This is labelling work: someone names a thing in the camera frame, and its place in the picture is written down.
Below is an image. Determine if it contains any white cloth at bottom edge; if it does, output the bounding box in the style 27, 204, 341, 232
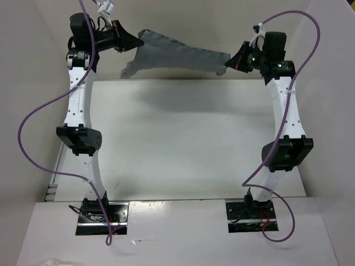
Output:
38, 259, 81, 266

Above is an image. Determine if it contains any grey pleated skirt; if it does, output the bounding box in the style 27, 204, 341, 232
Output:
120, 29, 231, 79

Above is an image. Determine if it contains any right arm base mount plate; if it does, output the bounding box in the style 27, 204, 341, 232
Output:
225, 200, 278, 233

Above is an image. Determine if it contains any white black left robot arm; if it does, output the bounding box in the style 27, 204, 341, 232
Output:
56, 13, 144, 222

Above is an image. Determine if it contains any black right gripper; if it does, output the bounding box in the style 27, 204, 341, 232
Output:
226, 41, 268, 73

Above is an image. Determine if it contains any aluminium table edge rail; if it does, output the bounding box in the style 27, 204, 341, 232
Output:
44, 144, 67, 202

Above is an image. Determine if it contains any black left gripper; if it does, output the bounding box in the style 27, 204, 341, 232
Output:
90, 21, 143, 54

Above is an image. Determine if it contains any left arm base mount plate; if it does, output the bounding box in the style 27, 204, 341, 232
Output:
75, 202, 129, 236

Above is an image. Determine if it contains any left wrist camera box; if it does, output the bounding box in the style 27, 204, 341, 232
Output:
97, 0, 115, 17

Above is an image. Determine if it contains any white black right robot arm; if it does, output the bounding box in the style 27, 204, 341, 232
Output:
225, 29, 314, 218

